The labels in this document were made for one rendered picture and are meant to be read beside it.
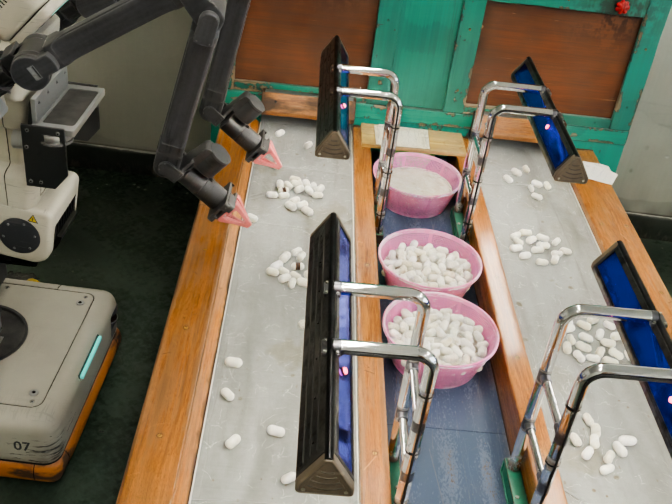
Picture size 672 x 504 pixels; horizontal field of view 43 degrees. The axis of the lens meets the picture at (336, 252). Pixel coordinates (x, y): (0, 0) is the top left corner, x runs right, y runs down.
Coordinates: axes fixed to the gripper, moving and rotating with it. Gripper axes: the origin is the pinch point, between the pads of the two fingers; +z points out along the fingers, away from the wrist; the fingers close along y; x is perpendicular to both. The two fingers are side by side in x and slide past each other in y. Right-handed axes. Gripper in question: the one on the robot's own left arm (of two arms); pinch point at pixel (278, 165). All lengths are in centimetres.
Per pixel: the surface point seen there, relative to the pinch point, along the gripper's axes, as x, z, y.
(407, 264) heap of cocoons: -16.8, 32.1, -30.6
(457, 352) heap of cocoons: -23, 39, -64
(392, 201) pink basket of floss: -13.5, 32.7, 4.6
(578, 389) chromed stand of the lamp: -54, 23, -109
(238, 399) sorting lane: 7, 3, -84
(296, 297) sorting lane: 0.8, 10.8, -48.6
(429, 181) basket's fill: -22.3, 40.2, 15.0
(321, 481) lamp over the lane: -28, -8, -131
